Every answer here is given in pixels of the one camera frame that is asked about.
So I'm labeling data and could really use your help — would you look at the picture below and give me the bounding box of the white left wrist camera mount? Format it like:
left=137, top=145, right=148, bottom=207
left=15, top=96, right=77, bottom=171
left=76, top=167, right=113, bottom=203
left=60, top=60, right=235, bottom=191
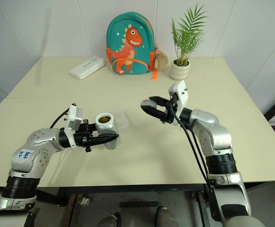
left=64, top=105, right=84, bottom=150

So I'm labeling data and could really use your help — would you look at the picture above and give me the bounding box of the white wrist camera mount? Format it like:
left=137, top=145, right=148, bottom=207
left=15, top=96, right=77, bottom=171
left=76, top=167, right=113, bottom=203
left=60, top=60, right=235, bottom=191
left=168, top=79, right=190, bottom=126
left=64, top=105, right=84, bottom=150

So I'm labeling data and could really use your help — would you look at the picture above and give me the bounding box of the clear plastic jar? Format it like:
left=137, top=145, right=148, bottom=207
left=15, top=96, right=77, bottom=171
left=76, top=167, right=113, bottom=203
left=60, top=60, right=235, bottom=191
left=95, top=113, right=120, bottom=151

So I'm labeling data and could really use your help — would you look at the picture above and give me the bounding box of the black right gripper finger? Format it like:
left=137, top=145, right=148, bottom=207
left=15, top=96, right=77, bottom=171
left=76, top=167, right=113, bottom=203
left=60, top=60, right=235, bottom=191
left=140, top=105, right=168, bottom=124
left=148, top=95, right=171, bottom=107

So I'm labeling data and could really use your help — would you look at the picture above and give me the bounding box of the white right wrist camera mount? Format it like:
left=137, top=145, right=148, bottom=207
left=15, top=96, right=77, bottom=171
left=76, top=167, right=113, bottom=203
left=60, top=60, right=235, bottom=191
left=168, top=79, right=190, bottom=126

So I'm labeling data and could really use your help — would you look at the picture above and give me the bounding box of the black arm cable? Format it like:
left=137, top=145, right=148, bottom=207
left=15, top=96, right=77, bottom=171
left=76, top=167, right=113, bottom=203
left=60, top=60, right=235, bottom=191
left=181, top=122, right=215, bottom=190
left=50, top=109, right=70, bottom=130
left=172, top=104, right=213, bottom=190

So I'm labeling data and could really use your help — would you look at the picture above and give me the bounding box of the black table frame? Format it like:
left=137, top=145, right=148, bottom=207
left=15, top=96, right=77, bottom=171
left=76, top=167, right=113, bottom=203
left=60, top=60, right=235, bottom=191
left=34, top=183, right=211, bottom=227

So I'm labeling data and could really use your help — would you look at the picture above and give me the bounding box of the dark rounded shape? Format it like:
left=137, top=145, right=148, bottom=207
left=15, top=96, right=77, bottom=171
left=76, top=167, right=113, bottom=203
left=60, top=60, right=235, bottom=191
left=96, top=212, right=120, bottom=227
left=155, top=206, right=177, bottom=227

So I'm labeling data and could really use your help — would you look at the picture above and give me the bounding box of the green palm plant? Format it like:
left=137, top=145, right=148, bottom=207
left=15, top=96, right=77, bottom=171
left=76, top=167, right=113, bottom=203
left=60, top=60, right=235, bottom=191
left=170, top=2, right=209, bottom=66

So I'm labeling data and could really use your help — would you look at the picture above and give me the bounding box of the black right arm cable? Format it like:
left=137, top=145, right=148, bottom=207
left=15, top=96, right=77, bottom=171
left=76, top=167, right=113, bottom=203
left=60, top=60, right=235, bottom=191
left=181, top=122, right=215, bottom=190
left=172, top=104, right=213, bottom=190

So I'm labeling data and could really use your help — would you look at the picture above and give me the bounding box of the beige plush pendant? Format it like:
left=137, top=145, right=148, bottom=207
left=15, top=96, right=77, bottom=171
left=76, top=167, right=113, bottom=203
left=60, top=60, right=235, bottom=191
left=154, top=51, right=169, bottom=70

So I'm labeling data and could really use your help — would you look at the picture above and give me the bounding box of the grey and red jar lid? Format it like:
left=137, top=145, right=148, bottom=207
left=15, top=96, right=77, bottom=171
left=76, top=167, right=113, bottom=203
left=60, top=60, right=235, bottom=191
left=140, top=99, right=157, bottom=110

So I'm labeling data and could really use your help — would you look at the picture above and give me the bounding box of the teal dinosaur backpack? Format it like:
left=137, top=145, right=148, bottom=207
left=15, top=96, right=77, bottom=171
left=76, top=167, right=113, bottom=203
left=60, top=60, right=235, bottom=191
left=106, top=13, right=158, bottom=76

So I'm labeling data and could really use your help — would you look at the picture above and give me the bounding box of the white ribbed plant pot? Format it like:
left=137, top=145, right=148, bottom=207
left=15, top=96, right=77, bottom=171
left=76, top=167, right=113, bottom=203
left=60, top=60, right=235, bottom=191
left=170, top=59, right=191, bottom=80

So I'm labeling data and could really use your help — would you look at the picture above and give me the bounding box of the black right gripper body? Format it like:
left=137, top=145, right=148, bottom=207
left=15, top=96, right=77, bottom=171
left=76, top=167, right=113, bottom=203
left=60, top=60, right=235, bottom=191
left=160, top=97, right=180, bottom=126

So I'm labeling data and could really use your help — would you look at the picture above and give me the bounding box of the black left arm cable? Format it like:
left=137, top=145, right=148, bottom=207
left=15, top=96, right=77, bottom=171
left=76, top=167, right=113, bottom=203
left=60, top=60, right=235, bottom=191
left=50, top=109, right=70, bottom=130

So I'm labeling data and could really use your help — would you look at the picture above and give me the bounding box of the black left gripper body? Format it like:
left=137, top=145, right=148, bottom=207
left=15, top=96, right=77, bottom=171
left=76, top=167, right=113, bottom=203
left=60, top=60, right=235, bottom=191
left=73, top=120, right=98, bottom=153

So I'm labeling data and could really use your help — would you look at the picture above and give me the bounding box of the white rectangular case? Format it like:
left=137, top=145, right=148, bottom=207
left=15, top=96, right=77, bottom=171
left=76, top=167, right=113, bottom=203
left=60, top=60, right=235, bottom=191
left=69, top=56, right=106, bottom=80

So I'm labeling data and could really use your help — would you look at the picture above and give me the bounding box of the orange backpack strap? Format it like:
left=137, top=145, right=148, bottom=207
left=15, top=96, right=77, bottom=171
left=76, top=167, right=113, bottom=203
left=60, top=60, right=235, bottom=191
left=151, top=60, right=159, bottom=81

